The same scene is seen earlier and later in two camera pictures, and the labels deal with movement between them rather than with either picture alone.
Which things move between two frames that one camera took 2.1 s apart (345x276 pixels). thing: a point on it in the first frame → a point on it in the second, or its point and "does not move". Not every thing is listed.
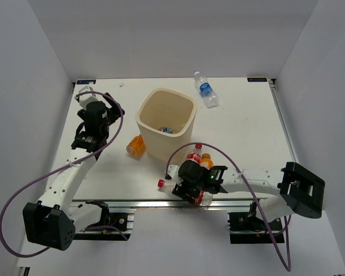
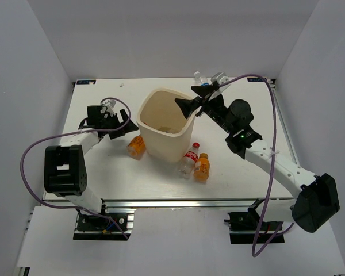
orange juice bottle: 137,146 does not move
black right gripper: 180,191 → 188,106
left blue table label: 85,81 does not move
